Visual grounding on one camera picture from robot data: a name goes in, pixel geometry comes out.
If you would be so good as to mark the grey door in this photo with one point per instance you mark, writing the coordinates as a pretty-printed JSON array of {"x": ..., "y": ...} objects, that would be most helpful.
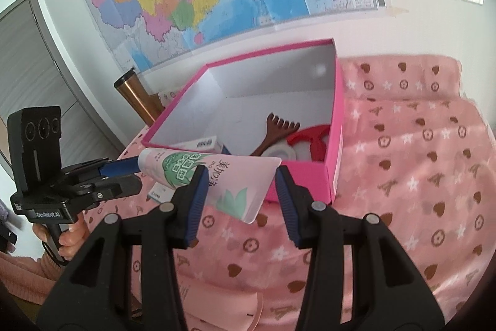
[{"x": 38, "y": 63}]

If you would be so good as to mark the pink cardboard box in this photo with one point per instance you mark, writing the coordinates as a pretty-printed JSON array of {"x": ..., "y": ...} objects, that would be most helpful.
[{"x": 317, "y": 176}]

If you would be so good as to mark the pink flat packet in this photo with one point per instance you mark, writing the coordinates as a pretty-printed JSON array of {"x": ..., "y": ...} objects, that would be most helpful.
[{"x": 217, "y": 307}]

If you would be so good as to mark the clear tape roll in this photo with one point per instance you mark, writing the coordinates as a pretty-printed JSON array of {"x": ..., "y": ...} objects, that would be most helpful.
[{"x": 283, "y": 152}]

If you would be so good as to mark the copper travel mug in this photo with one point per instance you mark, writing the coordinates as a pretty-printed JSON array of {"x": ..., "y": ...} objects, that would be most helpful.
[{"x": 137, "y": 98}]

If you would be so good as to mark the person's left hand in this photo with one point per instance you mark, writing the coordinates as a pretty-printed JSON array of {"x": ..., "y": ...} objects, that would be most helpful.
[{"x": 75, "y": 238}]

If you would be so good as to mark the pink aloe print tube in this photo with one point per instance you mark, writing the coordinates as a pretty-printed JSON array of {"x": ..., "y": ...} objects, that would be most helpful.
[{"x": 232, "y": 179}]

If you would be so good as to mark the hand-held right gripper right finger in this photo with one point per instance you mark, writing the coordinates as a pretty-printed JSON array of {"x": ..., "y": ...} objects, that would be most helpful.
[{"x": 290, "y": 207}]

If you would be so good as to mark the person's left forearm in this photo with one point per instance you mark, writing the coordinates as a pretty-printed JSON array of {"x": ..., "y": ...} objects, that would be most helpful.
[{"x": 23, "y": 276}]

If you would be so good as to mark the pink printed blanket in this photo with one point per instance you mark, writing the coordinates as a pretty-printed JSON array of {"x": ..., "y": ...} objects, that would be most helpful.
[{"x": 407, "y": 179}]

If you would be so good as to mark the brown wooden back scratcher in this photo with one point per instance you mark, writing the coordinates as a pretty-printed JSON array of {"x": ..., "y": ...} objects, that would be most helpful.
[{"x": 277, "y": 129}]

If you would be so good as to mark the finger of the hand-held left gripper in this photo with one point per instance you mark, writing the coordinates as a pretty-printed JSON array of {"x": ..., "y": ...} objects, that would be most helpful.
[
  {"x": 120, "y": 166},
  {"x": 124, "y": 187}
]

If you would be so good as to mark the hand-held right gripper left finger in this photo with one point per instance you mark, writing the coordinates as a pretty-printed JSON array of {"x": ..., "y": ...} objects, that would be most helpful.
[{"x": 195, "y": 207}]

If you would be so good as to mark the blue medicine box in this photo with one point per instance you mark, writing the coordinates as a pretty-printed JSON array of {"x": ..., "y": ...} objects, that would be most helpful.
[{"x": 201, "y": 145}]

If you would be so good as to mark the red corkscrew bottle opener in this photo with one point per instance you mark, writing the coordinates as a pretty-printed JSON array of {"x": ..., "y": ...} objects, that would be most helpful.
[{"x": 314, "y": 137}]

